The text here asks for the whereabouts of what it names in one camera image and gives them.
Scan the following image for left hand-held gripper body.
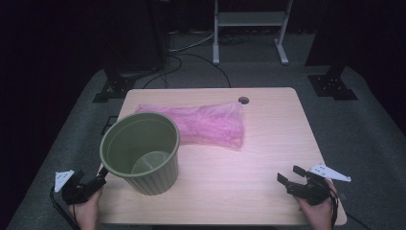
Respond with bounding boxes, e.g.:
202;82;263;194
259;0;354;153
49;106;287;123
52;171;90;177
54;169;107;206

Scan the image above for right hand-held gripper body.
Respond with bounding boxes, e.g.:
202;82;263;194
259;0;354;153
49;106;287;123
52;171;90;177
284;163;352;206

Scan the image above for green plastic trash bin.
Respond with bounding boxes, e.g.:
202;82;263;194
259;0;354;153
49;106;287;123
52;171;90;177
99;111;181;196

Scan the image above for pink plastic bag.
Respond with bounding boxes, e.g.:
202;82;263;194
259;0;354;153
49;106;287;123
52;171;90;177
134;102;246;151

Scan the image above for person's left hand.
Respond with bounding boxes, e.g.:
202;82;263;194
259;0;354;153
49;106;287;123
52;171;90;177
68;187;103;230

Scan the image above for person's right hand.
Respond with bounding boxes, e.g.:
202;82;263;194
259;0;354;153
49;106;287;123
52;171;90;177
294;179;338;230

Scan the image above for black stand base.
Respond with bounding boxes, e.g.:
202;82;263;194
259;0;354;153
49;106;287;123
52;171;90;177
306;63;359;102
92;67;138;104

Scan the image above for white metal stand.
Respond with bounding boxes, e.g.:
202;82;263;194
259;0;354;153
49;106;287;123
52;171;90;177
212;0;294;66

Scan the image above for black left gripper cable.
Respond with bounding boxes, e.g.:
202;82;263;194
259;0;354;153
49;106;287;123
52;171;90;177
49;185;81;230

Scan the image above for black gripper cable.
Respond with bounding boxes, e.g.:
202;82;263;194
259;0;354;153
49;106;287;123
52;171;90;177
49;185;81;230
329;187;340;230

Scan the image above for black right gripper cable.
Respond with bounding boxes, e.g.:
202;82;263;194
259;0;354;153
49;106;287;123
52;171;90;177
329;187;340;230

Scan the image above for black floor cable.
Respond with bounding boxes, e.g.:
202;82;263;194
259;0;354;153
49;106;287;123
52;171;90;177
141;52;233;90

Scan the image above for white floor cables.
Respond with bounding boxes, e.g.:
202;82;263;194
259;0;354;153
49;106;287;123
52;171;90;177
168;30;215;54

